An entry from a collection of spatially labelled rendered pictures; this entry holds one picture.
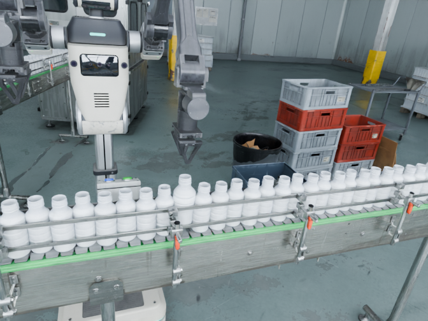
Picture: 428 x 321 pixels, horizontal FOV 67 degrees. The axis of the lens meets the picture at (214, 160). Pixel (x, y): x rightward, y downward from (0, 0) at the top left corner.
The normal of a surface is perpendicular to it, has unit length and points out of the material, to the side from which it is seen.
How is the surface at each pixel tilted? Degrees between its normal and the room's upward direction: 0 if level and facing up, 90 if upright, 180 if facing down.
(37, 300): 90
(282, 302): 0
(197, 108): 89
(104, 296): 90
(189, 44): 56
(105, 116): 90
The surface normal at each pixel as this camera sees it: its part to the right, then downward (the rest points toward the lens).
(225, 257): 0.32, 0.42
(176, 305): 0.09, -0.91
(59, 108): 0.02, 0.42
